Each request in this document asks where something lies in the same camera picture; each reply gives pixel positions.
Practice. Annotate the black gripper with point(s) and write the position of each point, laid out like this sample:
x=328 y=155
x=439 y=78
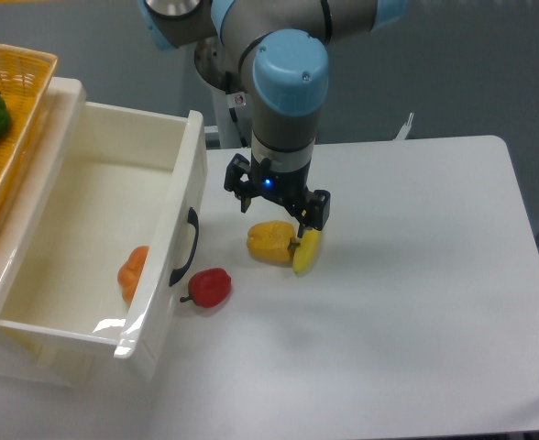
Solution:
x=311 y=209

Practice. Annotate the white top drawer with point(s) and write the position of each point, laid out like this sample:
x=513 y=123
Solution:
x=128 y=179

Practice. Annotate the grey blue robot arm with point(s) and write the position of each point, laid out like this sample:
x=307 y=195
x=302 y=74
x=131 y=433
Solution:
x=278 y=52

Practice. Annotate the white drawer cabinet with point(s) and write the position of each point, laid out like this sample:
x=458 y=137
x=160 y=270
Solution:
x=24 y=356

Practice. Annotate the yellow toy pepper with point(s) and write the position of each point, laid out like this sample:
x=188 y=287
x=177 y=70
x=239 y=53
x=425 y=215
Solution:
x=272 y=241

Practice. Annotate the yellow toy banana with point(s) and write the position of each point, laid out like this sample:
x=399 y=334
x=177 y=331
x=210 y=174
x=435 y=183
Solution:
x=304 y=253

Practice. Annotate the red toy pepper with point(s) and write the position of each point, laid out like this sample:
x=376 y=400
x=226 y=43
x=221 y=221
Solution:
x=208 y=288

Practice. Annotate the orange toy pepper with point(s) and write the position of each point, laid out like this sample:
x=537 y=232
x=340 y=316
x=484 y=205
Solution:
x=129 y=274

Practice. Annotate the yellow woven basket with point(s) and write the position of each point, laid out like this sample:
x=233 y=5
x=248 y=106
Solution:
x=25 y=76

